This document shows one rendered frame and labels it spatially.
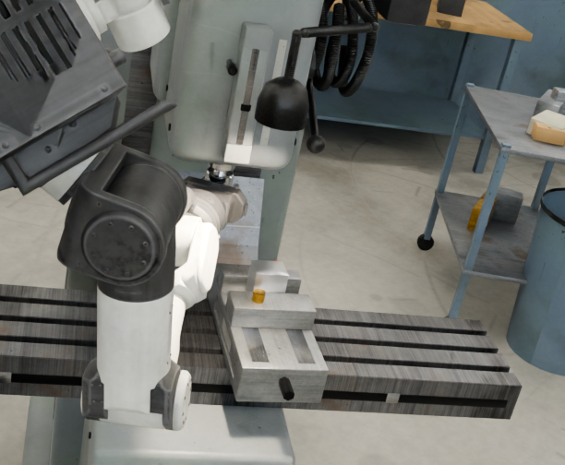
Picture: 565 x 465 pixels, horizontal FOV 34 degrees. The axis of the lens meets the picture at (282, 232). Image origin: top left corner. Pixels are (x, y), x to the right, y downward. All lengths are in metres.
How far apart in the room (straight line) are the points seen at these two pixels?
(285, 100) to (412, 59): 4.93
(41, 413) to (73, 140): 1.76
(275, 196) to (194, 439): 0.64
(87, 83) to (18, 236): 3.12
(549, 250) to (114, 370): 2.69
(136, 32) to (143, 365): 0.39
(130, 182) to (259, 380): 0.60
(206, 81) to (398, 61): 4.76
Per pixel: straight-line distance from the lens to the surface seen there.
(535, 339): 3.79
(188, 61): 1.40
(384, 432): 3.19
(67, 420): 2.30
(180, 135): 1.44
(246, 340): 1.58
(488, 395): 1.80
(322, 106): 5.46
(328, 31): 1.28
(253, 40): 1.36
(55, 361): 1.60
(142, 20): 1.08
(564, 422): 3.58
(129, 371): 1.12
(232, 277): 1.69
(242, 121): 1.39
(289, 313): 1.62
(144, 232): 0.97
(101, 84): 0.87
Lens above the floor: 1.87
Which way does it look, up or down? 26 degrees down
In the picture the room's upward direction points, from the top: 12 degrees clockwise
